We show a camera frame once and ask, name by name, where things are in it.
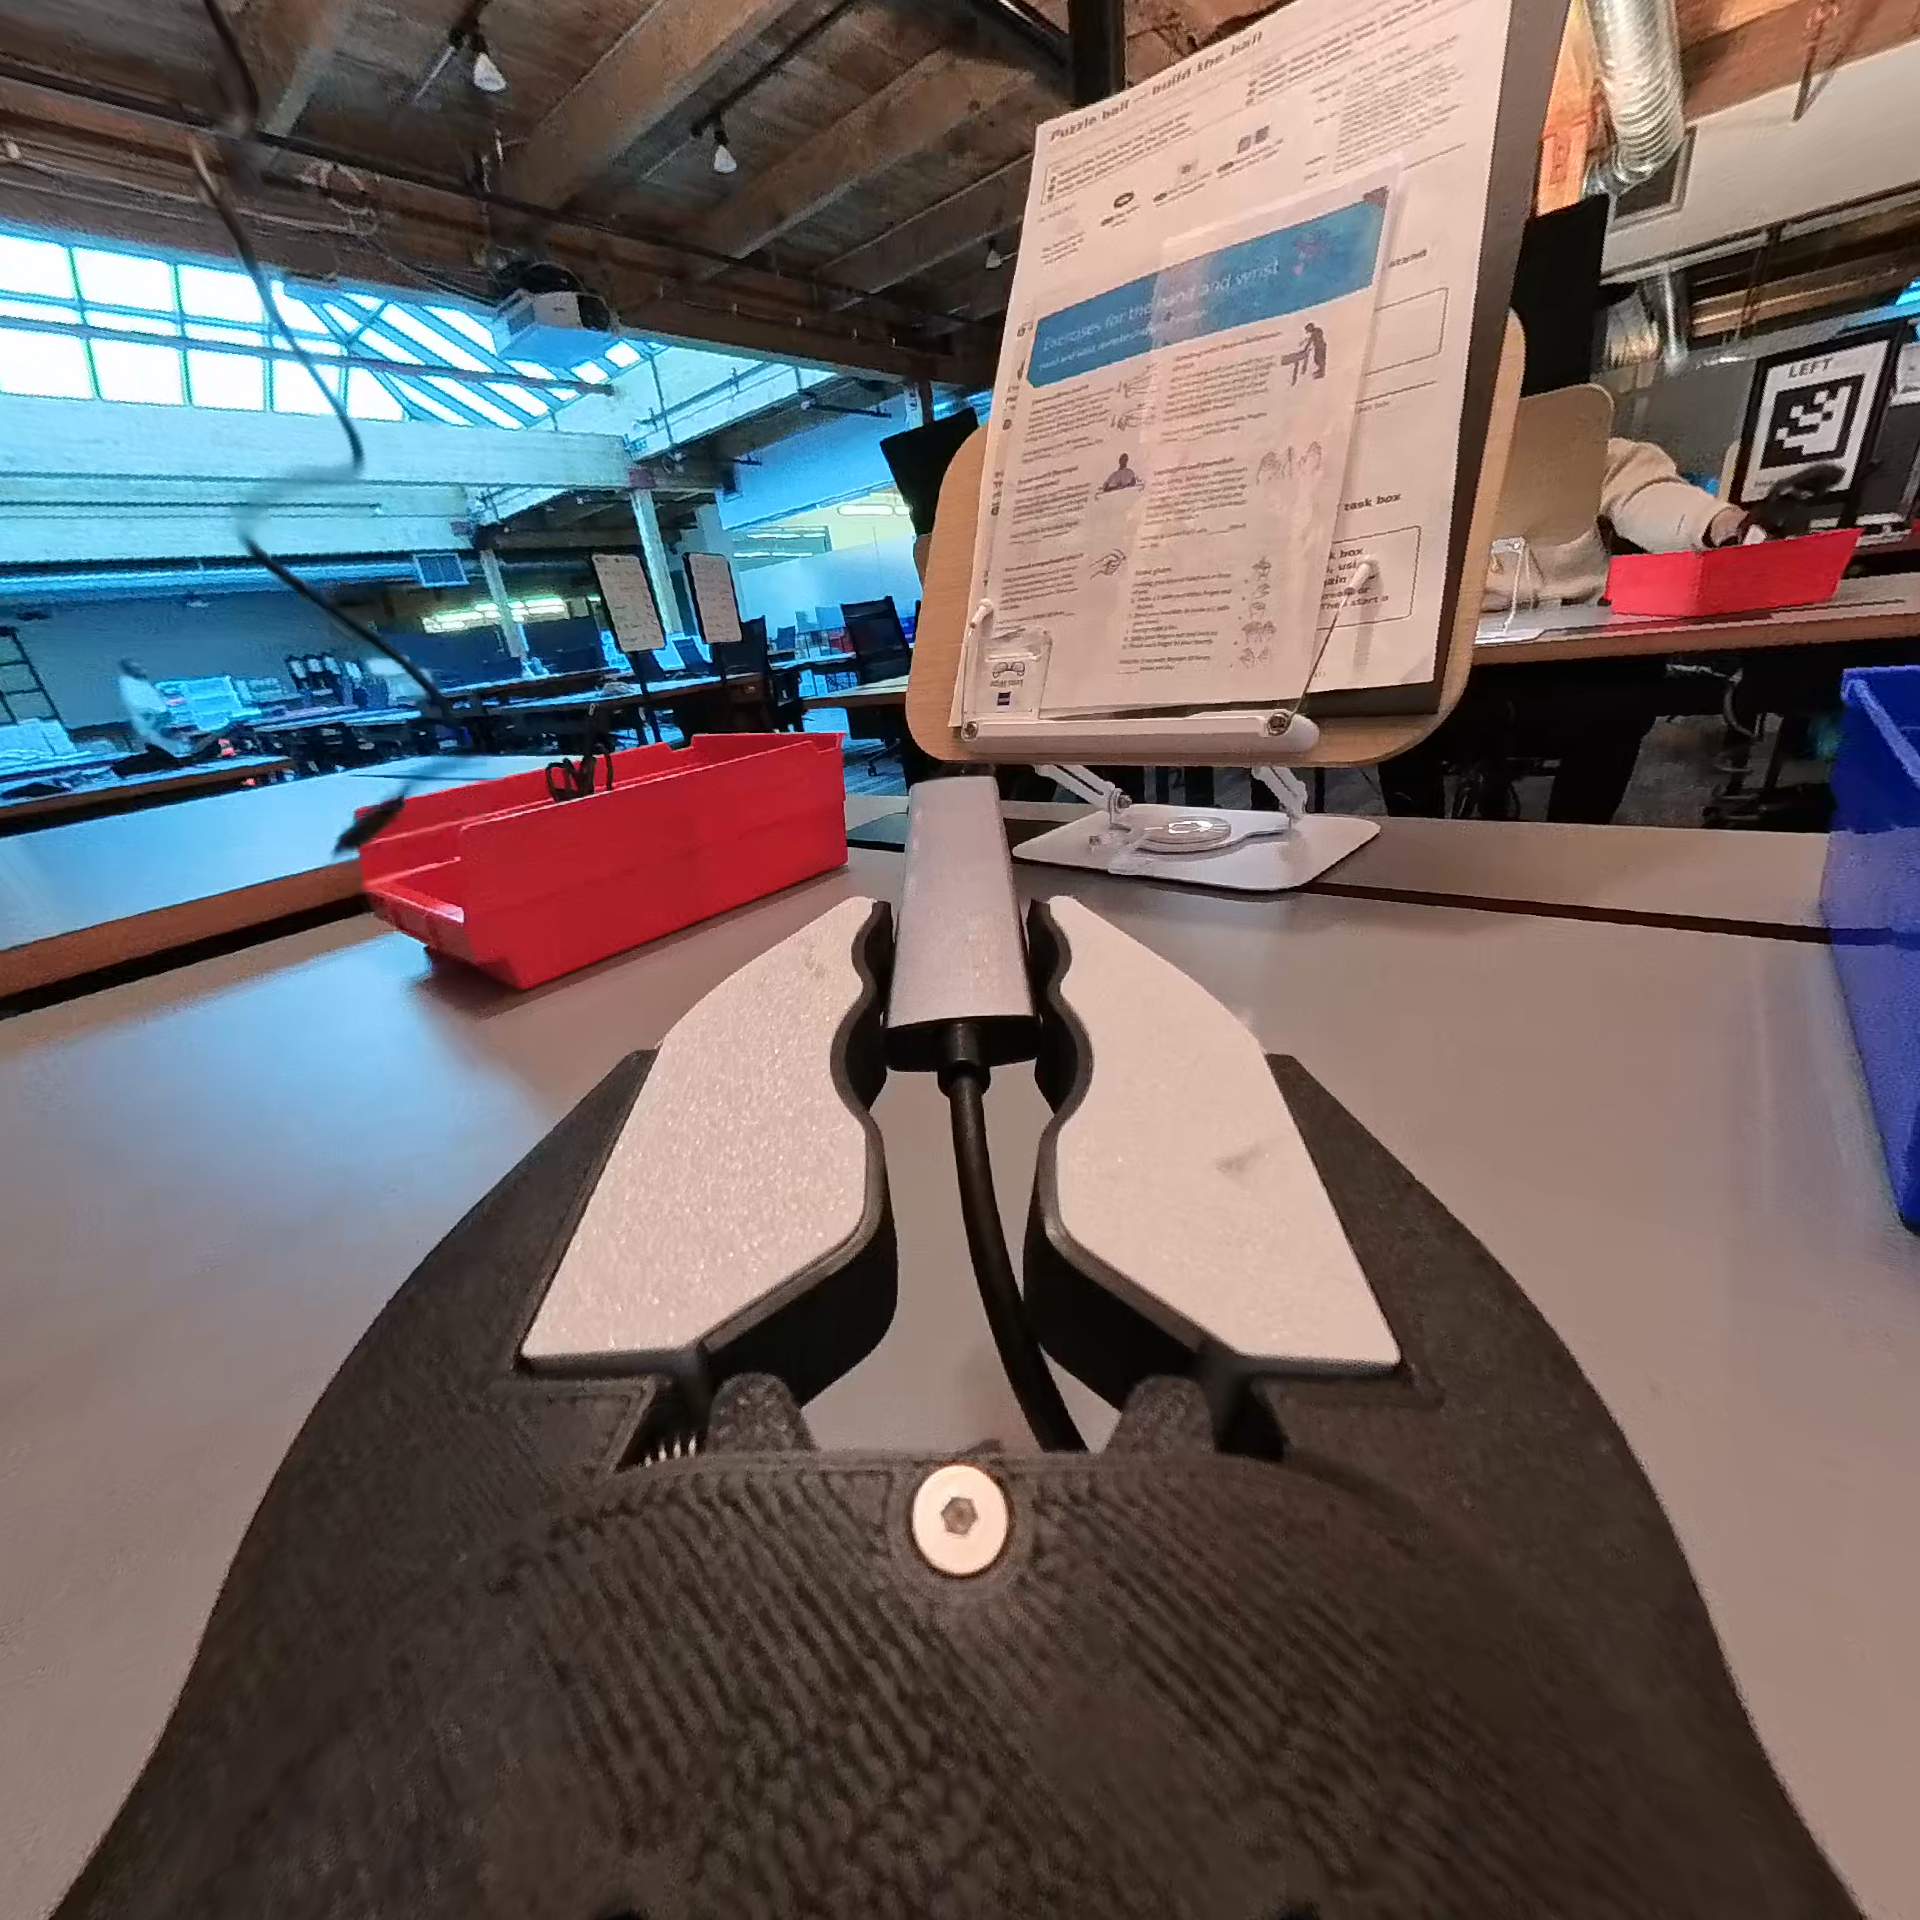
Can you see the ceiling projector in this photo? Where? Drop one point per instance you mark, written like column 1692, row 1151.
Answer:
column 554, row 321

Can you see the large white instruction sheet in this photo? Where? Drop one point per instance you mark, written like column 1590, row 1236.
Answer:
column 1350, row 90

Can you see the silver ventilation duct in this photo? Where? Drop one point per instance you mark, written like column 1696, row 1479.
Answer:
column 1636, row 90

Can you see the brown wooden desk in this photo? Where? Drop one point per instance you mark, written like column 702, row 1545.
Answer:
column 1726, row 630

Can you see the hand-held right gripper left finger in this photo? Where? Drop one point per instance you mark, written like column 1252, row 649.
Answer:
column 720, row 1170

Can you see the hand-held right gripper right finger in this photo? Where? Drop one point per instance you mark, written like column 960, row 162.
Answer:
column 1200, row 1170

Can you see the black monitor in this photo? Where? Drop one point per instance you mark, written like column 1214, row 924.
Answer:
column 1560, row 299
column 931, row 465

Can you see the black office chair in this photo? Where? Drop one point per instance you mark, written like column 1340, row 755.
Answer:
column 878, row 639

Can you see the small red plastic bin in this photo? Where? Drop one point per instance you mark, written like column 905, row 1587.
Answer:
column 1726, row 579

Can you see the blue headed exercise sheet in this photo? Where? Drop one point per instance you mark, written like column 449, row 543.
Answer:
column 1171, row 494

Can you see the white instruction board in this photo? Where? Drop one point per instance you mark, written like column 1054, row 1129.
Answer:
column 714, row 598
column 628, row 601

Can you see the blue plastic bin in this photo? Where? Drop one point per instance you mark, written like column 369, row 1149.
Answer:
column 1877, row 930

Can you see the black white marker sign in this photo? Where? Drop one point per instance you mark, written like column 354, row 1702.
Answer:
column 1815, row 428

